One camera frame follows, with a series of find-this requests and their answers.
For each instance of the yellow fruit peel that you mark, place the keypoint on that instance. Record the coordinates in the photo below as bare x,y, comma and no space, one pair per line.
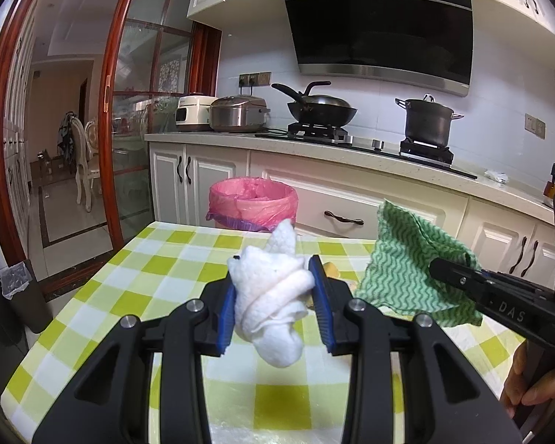
331,269

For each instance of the black bin clear liner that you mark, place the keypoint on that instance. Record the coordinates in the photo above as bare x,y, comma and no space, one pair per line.
25,296

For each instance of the black wok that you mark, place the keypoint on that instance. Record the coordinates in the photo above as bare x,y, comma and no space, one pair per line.
323,111

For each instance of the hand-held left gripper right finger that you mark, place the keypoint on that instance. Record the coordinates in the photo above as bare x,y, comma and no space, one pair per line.
321,305

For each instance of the white dining chair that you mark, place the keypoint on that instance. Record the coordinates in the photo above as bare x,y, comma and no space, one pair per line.
95,148
79,157

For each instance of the black gas hob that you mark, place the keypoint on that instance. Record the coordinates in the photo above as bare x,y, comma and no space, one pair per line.
365,143

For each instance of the wall power outlet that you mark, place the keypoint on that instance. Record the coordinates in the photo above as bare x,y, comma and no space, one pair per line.
254,79

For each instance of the white cloth on counter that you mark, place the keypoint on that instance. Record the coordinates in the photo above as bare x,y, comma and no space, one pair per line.
496,176

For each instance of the bin with pink liner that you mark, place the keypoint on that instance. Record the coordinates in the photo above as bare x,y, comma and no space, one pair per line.
249,203

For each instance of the green wavy patterned cloth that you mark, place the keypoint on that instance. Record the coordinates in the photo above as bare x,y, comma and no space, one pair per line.
407,259

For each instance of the green white checked tablecloth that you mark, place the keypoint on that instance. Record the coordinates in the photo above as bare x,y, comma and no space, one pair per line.
157,277

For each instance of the black range hood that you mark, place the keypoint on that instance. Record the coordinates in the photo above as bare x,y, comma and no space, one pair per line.
379,27

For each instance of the white kitchen base cabinets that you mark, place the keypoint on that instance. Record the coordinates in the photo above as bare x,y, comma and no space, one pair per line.
305,180

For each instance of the wall light switch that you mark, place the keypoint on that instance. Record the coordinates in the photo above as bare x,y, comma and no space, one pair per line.
535,126

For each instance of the silver rice cooker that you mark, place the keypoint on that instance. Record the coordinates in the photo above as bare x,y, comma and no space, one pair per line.
238,115

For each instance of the wooden framed glass sliding door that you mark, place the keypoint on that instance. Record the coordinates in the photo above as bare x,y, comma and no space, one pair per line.
134,125

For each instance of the white paper towel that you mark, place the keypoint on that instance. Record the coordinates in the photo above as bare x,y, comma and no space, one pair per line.
270,286

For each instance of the dark stock pot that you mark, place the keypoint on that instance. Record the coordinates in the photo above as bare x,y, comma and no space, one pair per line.
425,122

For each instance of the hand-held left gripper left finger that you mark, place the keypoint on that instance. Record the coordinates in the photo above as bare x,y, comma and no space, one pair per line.
226,319

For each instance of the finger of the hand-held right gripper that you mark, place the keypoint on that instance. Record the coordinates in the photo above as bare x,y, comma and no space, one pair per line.
458,280
518,283

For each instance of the white rice cooker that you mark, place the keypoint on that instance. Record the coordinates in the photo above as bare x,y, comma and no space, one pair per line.
189,113

